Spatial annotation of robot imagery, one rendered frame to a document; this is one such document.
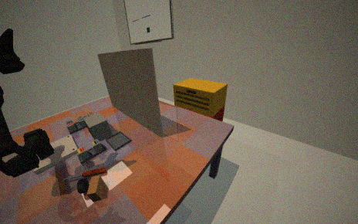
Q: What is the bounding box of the orange-handled screwdriver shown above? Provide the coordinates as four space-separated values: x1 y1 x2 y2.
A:
63 168 106 180

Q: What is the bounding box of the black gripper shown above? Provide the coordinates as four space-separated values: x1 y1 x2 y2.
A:
0 29 25 74

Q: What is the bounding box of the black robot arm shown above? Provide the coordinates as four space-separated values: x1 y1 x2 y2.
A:
0 86 54 178

